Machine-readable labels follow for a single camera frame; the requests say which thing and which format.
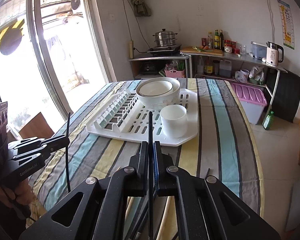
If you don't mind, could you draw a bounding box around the pink storage box lid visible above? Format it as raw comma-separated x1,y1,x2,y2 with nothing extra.
231,83,267,106

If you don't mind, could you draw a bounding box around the striped tablecloth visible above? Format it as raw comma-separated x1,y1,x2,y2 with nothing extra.
27,79,264,224

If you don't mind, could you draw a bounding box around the wooden cutting board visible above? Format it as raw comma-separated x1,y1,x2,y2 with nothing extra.
180,46,223,56

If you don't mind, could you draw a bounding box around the black induction cooker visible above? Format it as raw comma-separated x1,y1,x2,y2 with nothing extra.
147,44,181,56

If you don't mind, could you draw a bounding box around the large white bowl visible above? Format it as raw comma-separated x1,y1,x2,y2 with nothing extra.
136,77,180,111

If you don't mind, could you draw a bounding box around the white plastic jug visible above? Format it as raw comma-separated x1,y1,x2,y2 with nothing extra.
219,60,232,78

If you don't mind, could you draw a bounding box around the pink plastic basket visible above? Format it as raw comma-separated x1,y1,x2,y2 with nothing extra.
165,69,186,78

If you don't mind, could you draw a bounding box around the white power strip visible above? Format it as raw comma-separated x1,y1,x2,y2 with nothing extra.
129,40,134,59

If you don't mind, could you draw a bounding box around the white dish drying rack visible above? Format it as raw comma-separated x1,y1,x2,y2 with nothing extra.
85,89,198,147

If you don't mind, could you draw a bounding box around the person's left hand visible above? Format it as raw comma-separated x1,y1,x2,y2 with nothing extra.
0,179,35,208

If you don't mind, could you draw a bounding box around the black chopstick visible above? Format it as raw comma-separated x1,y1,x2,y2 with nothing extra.
65,112,71,193
148,111,153,240

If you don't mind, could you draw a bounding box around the green glass bottle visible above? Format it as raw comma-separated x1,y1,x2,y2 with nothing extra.
262,111,274,130

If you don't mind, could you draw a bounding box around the metal kitchen shelf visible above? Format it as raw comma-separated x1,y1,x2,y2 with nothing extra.
129,52,287,108

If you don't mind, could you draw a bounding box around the white utensil cup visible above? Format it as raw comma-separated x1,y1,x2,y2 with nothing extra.
160,105,187,138

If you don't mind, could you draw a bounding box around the dark sauce bottle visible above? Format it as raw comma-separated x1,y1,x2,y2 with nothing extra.
219,29,224,51

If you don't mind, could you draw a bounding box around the blue transparent container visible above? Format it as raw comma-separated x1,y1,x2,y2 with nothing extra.
251,41,267,60

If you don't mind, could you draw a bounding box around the giraffe height wall chart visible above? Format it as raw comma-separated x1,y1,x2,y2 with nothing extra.
277,0,295,50

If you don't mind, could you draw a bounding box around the stainless steel steamer pot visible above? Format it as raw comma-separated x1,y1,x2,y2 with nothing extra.
153,28,178,47

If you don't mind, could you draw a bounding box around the white electric kettle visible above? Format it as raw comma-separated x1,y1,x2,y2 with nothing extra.
266,42,284,67

